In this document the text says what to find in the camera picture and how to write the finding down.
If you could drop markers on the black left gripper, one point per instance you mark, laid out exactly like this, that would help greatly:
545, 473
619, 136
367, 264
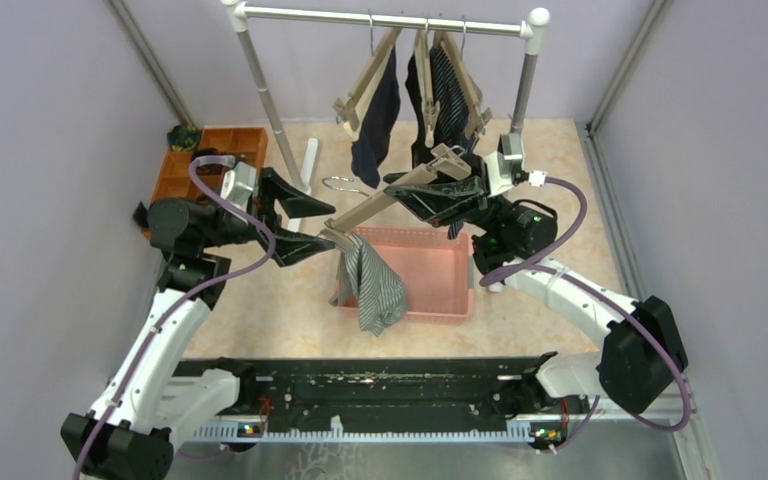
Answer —
290, 247

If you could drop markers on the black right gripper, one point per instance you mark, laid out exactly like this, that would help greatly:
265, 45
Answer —
483, 203

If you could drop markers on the beige clip hanger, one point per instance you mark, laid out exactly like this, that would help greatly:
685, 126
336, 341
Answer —
445, 162
351, 111
429, 107
477, 118

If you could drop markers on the navy blue underwear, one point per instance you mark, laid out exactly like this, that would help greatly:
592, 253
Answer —
372, 146

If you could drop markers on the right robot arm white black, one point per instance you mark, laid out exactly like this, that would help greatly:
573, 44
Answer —
633, 368

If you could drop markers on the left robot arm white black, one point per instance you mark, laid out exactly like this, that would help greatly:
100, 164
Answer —
147, 412

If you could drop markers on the black underwear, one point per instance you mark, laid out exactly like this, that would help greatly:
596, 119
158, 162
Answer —
420, 152

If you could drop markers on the dark striped underwear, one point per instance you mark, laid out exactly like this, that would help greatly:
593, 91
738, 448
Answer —
453, 112

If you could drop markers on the pink plastic basket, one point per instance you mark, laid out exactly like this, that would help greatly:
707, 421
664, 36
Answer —
438, 272

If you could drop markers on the orange wooden divider tray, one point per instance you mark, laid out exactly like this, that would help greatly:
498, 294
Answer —
205, 166

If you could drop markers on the green patterned rolled cloth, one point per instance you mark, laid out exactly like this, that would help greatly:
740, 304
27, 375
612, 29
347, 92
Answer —
183, 138

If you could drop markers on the black rolled cloth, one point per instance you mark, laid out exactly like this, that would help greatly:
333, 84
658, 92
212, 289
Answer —
140, 218

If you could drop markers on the white metal clothes rack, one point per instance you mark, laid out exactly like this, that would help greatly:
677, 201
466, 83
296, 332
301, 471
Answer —
531, 30

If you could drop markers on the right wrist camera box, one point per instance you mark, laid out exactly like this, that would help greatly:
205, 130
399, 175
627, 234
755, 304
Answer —
505, 169

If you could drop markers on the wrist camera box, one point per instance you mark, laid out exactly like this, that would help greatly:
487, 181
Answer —
505, 169
239, 184

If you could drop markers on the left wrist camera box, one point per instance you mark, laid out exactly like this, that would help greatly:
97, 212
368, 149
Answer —
239, 184

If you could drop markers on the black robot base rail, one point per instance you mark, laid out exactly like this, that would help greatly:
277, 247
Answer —
394, 400

